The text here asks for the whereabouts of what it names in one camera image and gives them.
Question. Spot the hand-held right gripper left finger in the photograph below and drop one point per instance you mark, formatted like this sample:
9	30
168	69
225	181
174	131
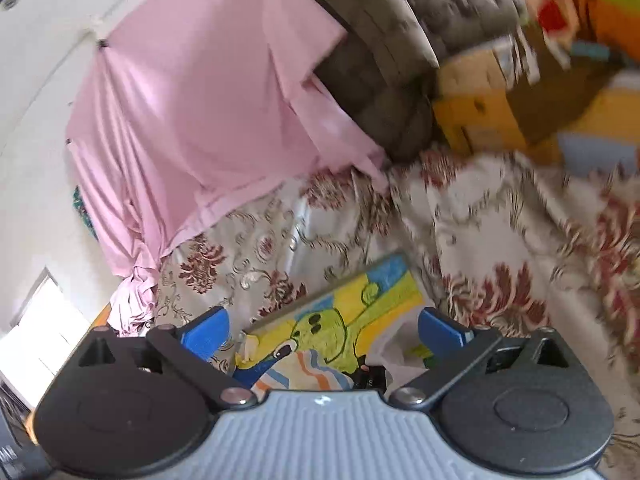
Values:
205	335

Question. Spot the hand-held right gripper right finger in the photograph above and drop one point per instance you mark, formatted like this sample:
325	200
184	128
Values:
445	332

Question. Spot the pale yellow sock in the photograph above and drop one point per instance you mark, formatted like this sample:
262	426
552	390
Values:
247	349

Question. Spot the cartoon printed tray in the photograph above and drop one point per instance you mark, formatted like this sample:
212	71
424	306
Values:
350	310

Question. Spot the striped sock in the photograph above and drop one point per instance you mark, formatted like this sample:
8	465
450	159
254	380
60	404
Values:
300	370

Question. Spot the window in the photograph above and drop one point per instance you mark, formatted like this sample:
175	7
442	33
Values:
40	330

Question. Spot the floral bedspread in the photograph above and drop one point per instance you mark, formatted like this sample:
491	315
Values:
500	220

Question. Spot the pink curtain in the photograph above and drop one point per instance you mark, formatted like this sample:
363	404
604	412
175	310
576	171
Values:
200	110

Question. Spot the brown cardboard box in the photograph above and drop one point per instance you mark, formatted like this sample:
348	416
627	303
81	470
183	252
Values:
550	100

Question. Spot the wooden bed side board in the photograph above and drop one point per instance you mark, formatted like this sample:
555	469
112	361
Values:
610	110

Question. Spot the brown quilted blanket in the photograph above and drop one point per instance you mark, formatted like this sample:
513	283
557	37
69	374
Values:
400	35

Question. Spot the colourful printed cloth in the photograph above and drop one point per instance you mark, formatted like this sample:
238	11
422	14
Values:
600	10

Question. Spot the round ceiling fixture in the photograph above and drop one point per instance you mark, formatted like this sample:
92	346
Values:
10	2

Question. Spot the teal wall poster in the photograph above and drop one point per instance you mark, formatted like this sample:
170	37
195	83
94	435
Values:
82	210

